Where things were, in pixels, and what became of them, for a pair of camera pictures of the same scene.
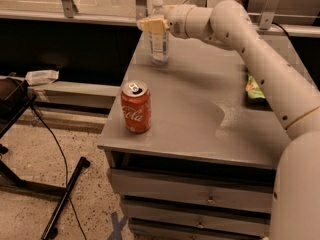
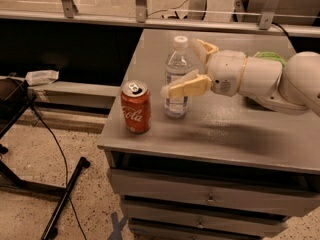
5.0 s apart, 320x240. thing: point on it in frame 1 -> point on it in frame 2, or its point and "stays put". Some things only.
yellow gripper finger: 170,6 -> 203,49
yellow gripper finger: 154,26 -> 186,84
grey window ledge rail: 107,19 stays put
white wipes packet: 41,77 stays put
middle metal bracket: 141,1 stays put
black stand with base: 15,98 stays put
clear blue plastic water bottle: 158,42 -> 179,63
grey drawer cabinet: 206,168 stays put
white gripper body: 177,21 -> 226,70
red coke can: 136,105 stays put
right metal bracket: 272,1 stays put
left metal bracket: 69,7 stays put
